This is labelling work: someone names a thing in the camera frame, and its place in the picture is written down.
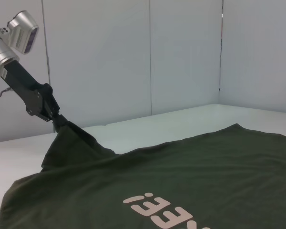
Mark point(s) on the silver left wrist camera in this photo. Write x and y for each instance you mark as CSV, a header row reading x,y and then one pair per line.
x,y
26,31

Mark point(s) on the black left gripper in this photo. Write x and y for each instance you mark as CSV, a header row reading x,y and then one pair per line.
x,y
31,95

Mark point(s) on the dark green FREE t-shirt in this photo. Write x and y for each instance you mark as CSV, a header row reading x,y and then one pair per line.
x,y
181,179

